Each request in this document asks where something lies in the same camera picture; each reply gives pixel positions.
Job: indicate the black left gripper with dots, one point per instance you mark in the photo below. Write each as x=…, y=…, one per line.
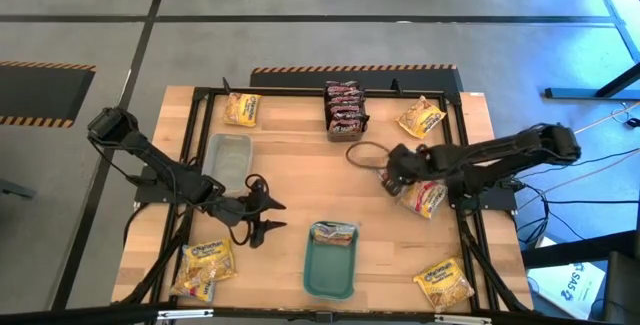
x=232, y=210

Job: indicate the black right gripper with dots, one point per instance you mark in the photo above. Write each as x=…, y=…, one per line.
x=407, y=165

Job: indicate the yellow Maruchan ramen pack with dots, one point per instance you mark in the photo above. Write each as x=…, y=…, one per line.
x=444, y=285
x=242, y=110
x=421, y=117
x=210, y=260

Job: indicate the black red ramen pack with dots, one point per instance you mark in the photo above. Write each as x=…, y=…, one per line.
x=344, y=97
x=345, y=110
x=347, y=125
x=342, y=86

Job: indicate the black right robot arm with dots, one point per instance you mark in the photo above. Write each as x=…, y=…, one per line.
x=500, y=147

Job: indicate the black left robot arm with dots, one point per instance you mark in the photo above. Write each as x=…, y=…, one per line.
x=150, y=157

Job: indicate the clear grey plastic bin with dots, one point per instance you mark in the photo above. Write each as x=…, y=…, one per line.
x=227, y=162

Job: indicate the smoky dark plastic bin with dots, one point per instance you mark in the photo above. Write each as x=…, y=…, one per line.
x=345, y=137

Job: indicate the teal plastic bin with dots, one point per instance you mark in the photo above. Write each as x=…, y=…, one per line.
x=327, y=275

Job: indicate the black hazard-striped floor mat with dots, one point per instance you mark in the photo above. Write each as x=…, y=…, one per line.
x=425, y=81
x=40, y=95

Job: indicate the black desk beam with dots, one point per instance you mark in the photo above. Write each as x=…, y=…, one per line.
x=575, y=252

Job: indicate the white printed cardboard box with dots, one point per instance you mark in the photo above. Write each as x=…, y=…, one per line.
x=565, y=285

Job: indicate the black rig crossbeam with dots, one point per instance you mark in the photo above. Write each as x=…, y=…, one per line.
x=75, y=317

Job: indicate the black stand foot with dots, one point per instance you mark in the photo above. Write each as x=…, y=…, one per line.
x=15, y=189

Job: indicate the small black floor object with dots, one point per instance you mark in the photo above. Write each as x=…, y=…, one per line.
x=632, y=122

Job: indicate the dark grey case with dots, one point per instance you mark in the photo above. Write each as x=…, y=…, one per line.
x=622, y=290

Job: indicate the black aluminium rig frame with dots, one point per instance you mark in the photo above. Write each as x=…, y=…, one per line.
x=380, y=92

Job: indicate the black frame clamp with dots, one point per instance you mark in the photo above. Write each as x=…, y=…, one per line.
x=226, y=86
x=396, y=86

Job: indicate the silver metal bracket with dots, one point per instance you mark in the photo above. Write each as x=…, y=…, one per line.
x=462, y=319
x=185, y=314

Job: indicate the black desk leg frame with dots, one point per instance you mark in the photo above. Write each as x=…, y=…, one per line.
x=590, y=93

